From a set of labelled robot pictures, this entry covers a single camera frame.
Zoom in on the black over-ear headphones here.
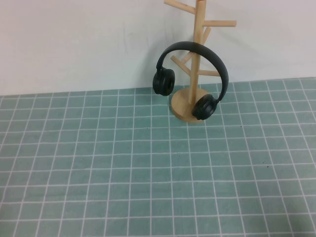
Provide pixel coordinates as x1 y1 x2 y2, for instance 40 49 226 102
152 41 230 121

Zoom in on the wooden peg tree stand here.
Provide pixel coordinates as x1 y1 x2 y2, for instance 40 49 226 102
163 0 237 124

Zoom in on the green white-grid tablecloth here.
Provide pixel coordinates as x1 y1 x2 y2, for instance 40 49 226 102
0 78 316 237

